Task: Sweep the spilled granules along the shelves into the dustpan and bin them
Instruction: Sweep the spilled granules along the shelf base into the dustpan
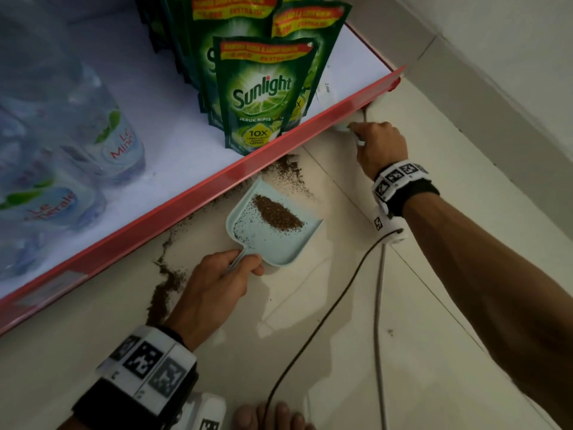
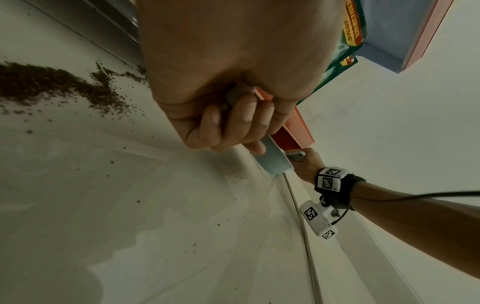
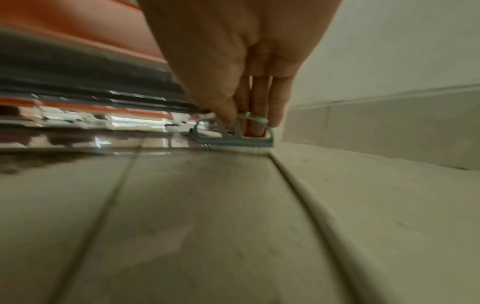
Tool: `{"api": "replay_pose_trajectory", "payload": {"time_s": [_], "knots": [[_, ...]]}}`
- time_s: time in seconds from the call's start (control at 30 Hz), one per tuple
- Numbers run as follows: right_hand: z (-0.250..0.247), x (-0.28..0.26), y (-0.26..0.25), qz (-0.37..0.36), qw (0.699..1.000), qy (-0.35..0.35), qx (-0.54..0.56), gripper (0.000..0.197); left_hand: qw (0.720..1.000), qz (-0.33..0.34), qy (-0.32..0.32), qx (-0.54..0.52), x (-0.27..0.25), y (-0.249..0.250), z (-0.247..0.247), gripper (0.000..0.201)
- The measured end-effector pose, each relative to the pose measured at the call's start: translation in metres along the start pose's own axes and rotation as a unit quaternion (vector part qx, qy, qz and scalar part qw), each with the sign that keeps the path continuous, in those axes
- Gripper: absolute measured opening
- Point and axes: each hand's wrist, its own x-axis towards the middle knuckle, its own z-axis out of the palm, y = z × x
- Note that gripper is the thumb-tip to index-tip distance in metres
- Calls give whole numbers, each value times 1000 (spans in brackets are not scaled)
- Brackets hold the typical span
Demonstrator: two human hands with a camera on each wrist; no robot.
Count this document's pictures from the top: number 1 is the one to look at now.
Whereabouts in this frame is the person's left hand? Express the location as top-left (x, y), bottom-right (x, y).
top-left (164, 249), bottom-right (266, 352)

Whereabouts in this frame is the person's right hand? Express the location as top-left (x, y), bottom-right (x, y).
top-left (348, 121), bottom-right (409, 182)

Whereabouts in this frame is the light blue small brush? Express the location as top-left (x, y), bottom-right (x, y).
top-left (333, 122), bottom-right (366, 146)

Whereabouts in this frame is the light blue plastic dustpan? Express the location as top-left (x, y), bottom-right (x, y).
top-left (225, 177), bottom-right (324, 269)

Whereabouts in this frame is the person's right forearm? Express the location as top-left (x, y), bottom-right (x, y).
top-left (402, 192), bottom-right (573, 430)

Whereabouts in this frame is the person's right foot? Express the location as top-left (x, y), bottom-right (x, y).
top-left (235, 401), bottom-right (316, 430)

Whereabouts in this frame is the beige tiled floor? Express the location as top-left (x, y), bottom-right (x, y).
top-left (0, 78), bottom-right (573, 430)

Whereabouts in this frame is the store shelf with red edge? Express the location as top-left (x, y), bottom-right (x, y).
top-left (0, 0), bottom-right (406, 336)

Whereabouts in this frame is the row of dark green pouches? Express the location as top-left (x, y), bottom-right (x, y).
top-left (134, 0), bottom-right (353, 156)

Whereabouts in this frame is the row of clear water bottles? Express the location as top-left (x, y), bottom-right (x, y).
top-left (0, 0), bottom-right (146, 282)

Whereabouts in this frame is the black cable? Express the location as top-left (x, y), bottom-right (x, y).
top-left (261, 228), bottom-right (403, 430)

